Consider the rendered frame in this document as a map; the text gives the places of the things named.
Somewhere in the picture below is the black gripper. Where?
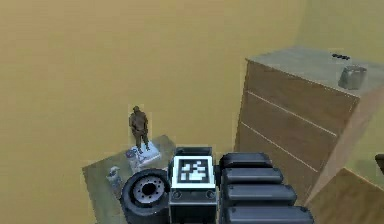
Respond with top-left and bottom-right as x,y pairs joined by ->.
120,168 -> 172,224

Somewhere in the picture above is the white flat paper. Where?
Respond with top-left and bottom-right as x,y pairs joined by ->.
125,139 -> 162,168

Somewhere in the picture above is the grey green low stand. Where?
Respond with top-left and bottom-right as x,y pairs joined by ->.
81,134 -> 178,224

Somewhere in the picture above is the small grey white figurine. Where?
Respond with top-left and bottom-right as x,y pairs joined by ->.
106,165 -> 124,198

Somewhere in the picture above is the brown human figure statue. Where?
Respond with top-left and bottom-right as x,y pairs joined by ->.
128,105 -> 151,154

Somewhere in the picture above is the brown chest of drawers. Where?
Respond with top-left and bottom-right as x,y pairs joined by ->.
233,45 -> 384,206

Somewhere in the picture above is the brown wooden furniture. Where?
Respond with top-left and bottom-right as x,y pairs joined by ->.
304,167 -> 384,224

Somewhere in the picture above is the dark brown object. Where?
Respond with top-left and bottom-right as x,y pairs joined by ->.
374,153 -> 384,176

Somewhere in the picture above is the grey metal container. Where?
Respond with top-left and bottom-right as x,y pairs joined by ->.
337,65 -> 368,91

